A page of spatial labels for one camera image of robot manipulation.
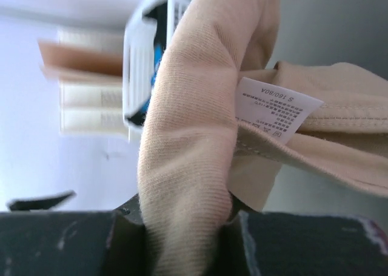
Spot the white mesh file organizer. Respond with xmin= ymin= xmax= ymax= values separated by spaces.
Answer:
xmin=58 ymin=29 xmax=129 ymax=138

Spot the brown paper folder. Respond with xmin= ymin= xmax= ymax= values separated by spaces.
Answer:
xmin=38 ymin=40 xmax=123 ymax=82

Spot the white plastic laundry basket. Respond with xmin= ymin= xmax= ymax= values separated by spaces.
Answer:
xmin=122 ymin=0 xmax=191 ymax=141

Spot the blue white t shirt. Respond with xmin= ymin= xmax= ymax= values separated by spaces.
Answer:
xmin=124 ymin=2 xmax=168 ymax=127

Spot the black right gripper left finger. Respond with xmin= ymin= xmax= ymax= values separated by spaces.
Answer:
xmin=114 ymin=194 xmax=144 ymax=227

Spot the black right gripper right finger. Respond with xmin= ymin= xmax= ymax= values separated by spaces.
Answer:
xmin=224 ymin=192 xmax=255 ymax=226

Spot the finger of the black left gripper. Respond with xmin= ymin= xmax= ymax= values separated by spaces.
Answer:
xmin=7 ymin=190 xmax=76 ymax=211

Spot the beige t shirt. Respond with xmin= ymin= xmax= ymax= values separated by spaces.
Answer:
xmin=138 ymin=0 xmax=387 ymax=275

